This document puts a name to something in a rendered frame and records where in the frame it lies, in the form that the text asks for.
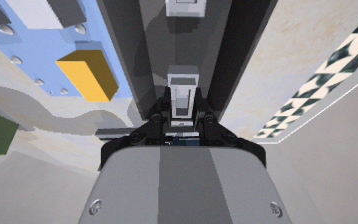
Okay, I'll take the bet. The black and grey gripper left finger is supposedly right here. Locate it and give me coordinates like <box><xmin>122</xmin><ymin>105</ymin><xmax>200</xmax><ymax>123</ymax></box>
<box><xmin>101</xmin><ymin>87</ymin><xmax>172</xmax><ymax>169</ymax></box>

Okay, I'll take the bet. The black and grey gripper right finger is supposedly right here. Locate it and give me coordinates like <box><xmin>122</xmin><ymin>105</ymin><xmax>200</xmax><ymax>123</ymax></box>
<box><xmin>192</xmin><ymin>87</ymin><xmax>266</xmax><ymax>168</ymax></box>

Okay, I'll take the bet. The yellow rectangular block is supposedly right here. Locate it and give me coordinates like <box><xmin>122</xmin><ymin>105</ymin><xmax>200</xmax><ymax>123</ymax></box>
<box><xmin>55</xmin><ymin>50</ymin><xmax>119</xmax><ymax>102</ymax></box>

